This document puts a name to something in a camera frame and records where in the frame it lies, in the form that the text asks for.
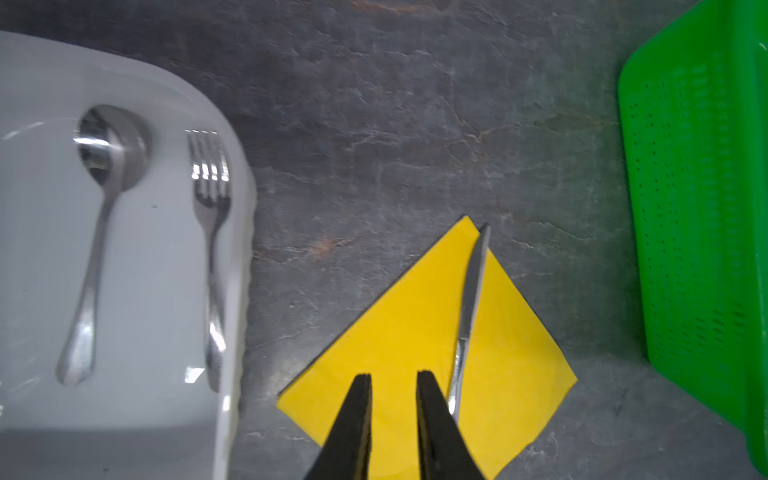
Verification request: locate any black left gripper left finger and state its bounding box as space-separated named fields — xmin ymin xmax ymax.
xmin=305 ymin=374 xmax=373 ymax=480

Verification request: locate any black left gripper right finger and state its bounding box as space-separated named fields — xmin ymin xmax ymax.
xmin=416 ymin=370 xmax=484 ymax=480

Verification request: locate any silver knife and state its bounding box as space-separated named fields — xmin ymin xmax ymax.
xmin=447 ymin=223 xmax=492 ymax=424

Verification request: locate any yellow paper napkin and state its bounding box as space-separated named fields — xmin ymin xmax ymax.
xmin=277 ymin=217 xmax=576 ymax=479

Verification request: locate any silver fork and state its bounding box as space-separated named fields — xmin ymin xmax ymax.
xmin=185 ymin=129 xmax=232 ymax=393

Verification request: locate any silver spoon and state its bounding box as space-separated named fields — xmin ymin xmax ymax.
xmin=56 ymin=104 xmax=150 ymax=387

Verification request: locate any white plastic cutlery tray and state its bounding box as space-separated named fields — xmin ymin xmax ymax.
xmin=1 ymin=32 xmax=256 ymax=479

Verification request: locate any green plastic perforated basket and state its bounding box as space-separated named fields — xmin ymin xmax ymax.
xmin=618 ymin=1 xmax=767 ymax=472

